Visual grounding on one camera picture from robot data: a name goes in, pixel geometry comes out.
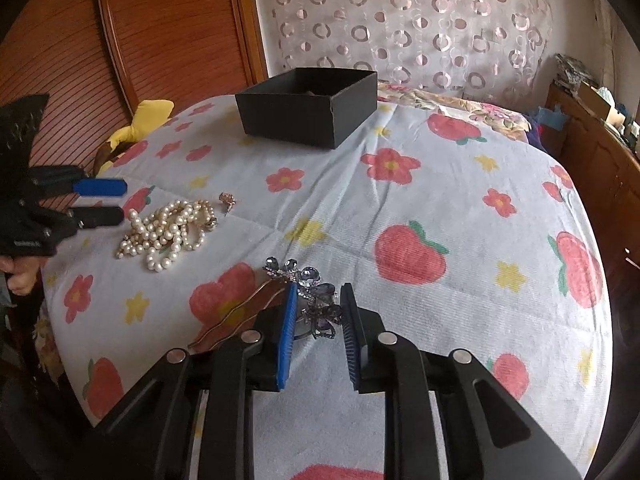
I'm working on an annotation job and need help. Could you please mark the black cardboard box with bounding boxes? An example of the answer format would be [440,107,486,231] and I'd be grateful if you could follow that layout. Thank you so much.
[235,67,378,150]

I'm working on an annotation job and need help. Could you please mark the blue paper bag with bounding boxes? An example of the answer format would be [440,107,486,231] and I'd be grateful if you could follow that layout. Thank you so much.
[537,105,569,132]

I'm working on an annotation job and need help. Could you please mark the person's left hand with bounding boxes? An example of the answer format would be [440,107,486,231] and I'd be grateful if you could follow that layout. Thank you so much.
[0,254,45,297]

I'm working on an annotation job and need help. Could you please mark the circle patterned sheer curtain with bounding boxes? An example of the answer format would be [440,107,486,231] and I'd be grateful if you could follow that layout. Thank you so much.
[250,0,557,102]

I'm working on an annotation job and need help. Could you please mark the wooden slatted wardrobe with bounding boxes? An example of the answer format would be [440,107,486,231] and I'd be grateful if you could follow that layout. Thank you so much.
[0,0,269,181]

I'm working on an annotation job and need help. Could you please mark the wooden sideboard cabinet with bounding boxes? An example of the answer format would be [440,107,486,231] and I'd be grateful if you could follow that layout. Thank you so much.
[542,82,640,266]

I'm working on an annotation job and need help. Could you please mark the crystal flower hair comb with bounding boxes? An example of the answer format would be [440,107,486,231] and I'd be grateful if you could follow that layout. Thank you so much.
[187,257,347,352]

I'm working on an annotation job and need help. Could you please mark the pile of patterned cloth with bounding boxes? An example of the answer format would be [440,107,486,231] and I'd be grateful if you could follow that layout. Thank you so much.
[554,52,599,92]

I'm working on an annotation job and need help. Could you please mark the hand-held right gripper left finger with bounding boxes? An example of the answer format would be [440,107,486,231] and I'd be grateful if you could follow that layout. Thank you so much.
[92,282,299,480]

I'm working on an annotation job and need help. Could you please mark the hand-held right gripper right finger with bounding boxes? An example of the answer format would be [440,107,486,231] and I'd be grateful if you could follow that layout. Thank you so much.
[340,282,584,480]

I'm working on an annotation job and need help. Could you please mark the white pearl necklace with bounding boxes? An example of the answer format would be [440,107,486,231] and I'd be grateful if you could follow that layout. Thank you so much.
[115,199,219,274]

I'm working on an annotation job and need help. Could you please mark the cardboard tissue box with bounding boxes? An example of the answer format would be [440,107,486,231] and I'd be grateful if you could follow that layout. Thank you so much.
[577,80,627,122]

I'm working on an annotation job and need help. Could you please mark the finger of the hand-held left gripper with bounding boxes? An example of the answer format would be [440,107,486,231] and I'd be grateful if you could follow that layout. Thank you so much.
[50,204,125,231]
[29,166,129,197]

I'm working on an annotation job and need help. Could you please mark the dark blue blanket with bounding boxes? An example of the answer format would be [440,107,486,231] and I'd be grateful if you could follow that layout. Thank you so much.
[525,122,551,153]

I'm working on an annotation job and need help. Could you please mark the floral quilt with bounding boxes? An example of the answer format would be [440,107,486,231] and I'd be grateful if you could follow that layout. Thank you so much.
[377,81,532,145]

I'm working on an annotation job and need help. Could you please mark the yellow plush toy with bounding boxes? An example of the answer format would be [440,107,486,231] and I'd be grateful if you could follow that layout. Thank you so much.
[92,99,175,172]

